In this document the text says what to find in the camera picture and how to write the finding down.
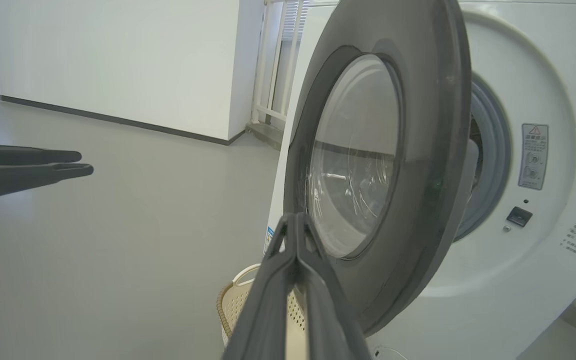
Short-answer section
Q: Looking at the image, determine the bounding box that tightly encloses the grey warning sticker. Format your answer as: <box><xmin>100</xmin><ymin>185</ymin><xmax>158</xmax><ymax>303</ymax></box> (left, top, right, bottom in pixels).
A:
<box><xmin>518</xmin><ymin>123</ymin><xmax>550</xmax><ymax>191</ymax></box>

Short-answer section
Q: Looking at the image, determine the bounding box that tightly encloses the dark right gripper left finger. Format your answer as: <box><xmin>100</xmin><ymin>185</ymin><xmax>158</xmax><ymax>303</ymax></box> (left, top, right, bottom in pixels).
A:
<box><xmin>222</xmin><ymin>213</ymin><xmax>300</xmax><ymax>360</ymax></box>

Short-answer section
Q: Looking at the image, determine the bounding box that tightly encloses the grey round glass washer door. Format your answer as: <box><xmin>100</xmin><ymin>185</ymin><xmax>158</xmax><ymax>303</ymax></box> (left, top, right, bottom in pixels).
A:
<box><xmin>283</xmin><ymin>0</ymin><xmax>480</xmax><ymax>337</ymax></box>

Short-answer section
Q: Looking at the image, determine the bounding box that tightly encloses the white metal railing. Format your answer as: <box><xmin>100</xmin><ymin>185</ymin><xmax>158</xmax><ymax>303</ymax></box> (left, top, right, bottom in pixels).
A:
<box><xmin>250</xmin><ymin>0</ymin><xmax>315</xmax><ymax>127</ymax></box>

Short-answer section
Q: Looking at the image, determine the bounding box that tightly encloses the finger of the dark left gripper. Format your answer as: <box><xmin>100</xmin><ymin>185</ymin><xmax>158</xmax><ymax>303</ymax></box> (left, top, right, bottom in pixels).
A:
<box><xmin>0</xmin><ymin>143</ymin><xmax>83</xmax><ymax>166</ymax></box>
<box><xmin>0</xmin><ymin>163</ymin><xmax>95</xmax><ymax>203</ymax></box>

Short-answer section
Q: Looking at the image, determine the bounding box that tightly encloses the white washing machine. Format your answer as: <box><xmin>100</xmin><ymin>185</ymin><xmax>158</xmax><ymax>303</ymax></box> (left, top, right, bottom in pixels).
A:
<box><xmin>263</xmin><ymin>0</ymin><xmax>576</xmax><ymax>360</ymax></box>

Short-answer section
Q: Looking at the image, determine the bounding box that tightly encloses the cream perforated laundry basket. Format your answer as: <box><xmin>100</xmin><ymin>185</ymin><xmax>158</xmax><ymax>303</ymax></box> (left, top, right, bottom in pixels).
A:
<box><xmin>216</xmin><ymin>263</ymin><xmax>309</xmax><ymax>360</ymax></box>

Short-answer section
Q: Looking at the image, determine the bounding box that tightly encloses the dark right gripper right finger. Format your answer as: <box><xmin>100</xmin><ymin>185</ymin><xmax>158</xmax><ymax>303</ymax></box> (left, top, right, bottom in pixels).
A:
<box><xmin>297</xmin><ymin>213</ymin><xmax>373</xmax><ymax>360</ymax></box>

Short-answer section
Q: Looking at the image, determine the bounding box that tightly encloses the grey rubber door seal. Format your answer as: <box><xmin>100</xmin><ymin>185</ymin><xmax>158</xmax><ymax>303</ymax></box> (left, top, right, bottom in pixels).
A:
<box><xmin>452</xmin><ymin>74</ymin><xmax>513</xmax><ymax>244</ymax></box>

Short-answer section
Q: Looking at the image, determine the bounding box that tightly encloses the black door latch socket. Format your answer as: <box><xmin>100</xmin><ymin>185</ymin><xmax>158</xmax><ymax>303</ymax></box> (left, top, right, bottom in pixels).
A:
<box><xmin>505</xmin><ymin>205</ymin><xmax>534</xmax><ymax>228</ymax></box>

